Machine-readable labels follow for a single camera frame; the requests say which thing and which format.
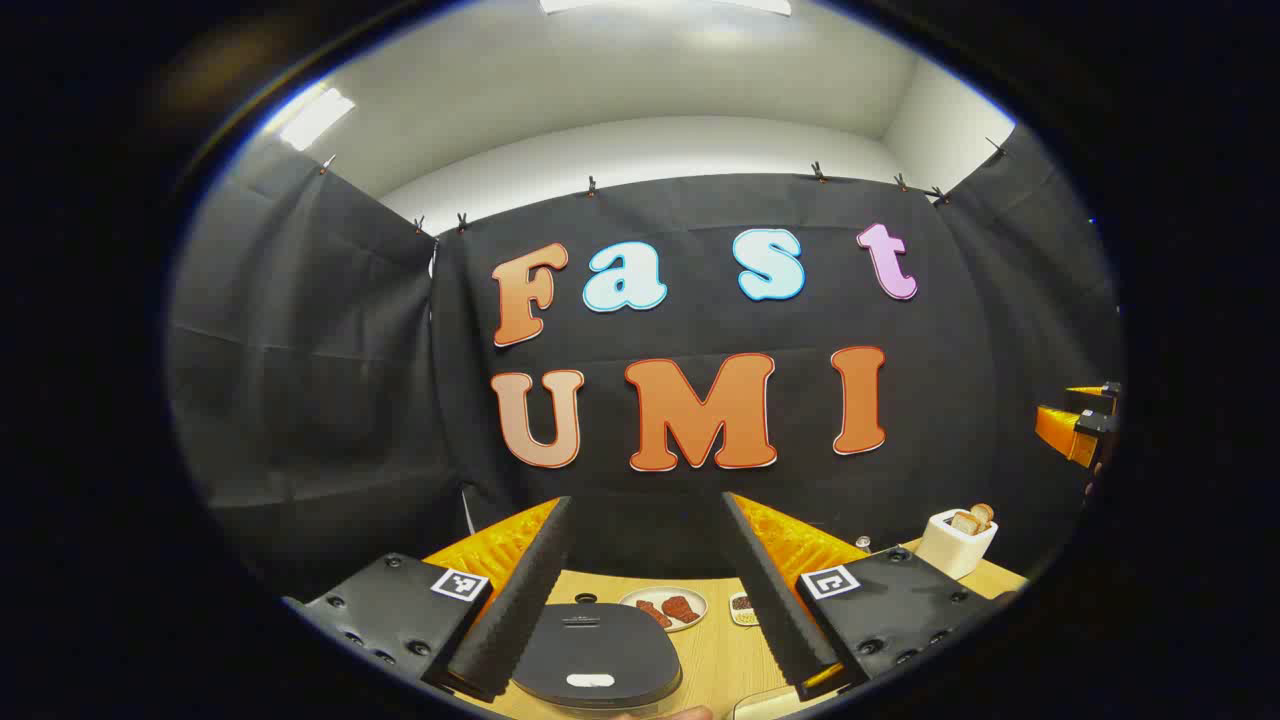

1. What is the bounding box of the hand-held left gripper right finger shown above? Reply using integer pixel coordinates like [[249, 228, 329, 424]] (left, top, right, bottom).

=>
[[720, 490, 1011, 701]]

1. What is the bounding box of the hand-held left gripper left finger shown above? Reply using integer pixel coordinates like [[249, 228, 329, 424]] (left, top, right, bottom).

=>
[[285, 495, 579, 703]]

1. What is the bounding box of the black and silver rice cooker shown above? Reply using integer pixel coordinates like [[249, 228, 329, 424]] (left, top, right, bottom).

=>
[[510, 602, 683, 711]]

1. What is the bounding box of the clear rice container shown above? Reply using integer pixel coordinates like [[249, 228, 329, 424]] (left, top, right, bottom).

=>
[[733, 685, 806, 720]]

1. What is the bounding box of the round white plate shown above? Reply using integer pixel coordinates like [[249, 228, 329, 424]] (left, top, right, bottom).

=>
[[618, 586, 709, 633]]

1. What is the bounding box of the white toaster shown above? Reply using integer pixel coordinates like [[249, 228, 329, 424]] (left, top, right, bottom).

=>
[[915, 508, 999, 581]]

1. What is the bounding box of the black backdrop cloth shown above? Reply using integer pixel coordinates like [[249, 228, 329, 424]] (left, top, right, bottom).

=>
[[168, 125, 1126, 601]]

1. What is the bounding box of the row of black cloth clips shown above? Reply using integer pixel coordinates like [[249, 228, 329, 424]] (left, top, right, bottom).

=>
[[318, 135, 1009, 236]]

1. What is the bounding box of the ceiling light panel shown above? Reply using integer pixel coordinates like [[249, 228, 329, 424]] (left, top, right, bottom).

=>
[[278, 87, 357, 152]]

